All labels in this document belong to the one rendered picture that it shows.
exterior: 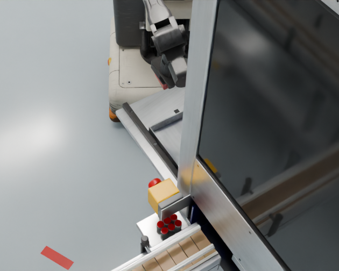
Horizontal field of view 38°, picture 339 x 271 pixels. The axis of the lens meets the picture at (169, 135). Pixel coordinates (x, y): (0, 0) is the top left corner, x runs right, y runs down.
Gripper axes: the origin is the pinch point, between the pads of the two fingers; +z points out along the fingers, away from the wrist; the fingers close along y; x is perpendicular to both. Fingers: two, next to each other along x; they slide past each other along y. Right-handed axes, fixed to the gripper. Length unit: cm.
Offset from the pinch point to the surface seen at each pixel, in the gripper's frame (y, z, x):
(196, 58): 20, -47, -12
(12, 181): -47, 119, -47
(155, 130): 3.3, 20.0, -3.0
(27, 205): -30, 116, -46
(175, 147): 11.9, 18.5, -1.1
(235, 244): 51, -8, -12
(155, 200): 29.0, 0.7, -21.3
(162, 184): 26.1, 0.9, -17.2
